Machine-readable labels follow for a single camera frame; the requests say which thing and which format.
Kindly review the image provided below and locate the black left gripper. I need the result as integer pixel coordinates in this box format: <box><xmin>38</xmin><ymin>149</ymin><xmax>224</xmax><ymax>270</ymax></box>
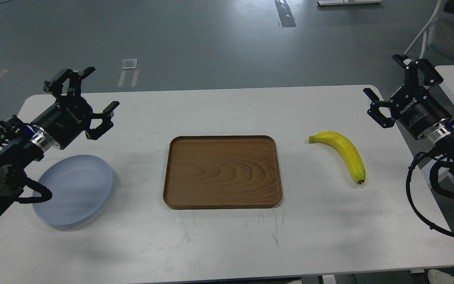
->
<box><xmin>31</xmin><ymin>67</ymin><xmax>120</xmax><ymax>149</ymax></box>

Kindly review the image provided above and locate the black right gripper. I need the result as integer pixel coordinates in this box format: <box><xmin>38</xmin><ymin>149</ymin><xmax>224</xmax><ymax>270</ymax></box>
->
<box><xmin>363</xmin><ymin>54</ymin><xmax>452</xmax><ymax>140</ymax></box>

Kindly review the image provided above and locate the yellow banana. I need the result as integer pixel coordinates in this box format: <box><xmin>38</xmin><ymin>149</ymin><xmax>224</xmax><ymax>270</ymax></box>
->
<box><xmin>308</xmin><ymin>131</ymin><xmax>366</xmax><ymax>185</ymax></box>

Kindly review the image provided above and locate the light blue plate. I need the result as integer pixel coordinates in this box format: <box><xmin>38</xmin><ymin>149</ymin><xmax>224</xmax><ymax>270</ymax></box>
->
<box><xmin>33</xmin><ymin>155</ymin><xmax>113</xmax><ymax>226</ymax></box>

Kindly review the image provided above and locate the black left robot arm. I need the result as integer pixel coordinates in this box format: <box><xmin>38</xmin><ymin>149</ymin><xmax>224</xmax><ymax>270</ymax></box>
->
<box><xmin>0</xmin><ymin>67</ymin><xmax>119</xmax><ymax>216</ymax></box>

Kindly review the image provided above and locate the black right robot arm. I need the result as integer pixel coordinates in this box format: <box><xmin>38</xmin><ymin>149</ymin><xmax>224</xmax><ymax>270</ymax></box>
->
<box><xmin>363</xmin><ymin>54</ymin><xmax>454</xmax><ymax>198</ymax></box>

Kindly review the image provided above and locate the brown wooden tray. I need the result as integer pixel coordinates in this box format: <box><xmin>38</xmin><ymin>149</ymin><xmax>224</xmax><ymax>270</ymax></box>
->
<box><xmin>163</xmin><ymin>135</ymin><xmax>283</xmax><ymax>209</ymax></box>

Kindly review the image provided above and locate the white shoe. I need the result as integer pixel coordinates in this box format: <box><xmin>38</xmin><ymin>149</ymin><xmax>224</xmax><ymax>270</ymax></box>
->
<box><xmin>427</xmin><ymin>269</ymin><xmax>454</xmax><ymax>284</ymax></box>

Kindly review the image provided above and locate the black cable loop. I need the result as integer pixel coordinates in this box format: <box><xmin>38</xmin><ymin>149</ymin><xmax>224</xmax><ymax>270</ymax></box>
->
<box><xmin>405</xmin><ymin>151</ymin><xmax>454</xmax><ymax>244</ymax></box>

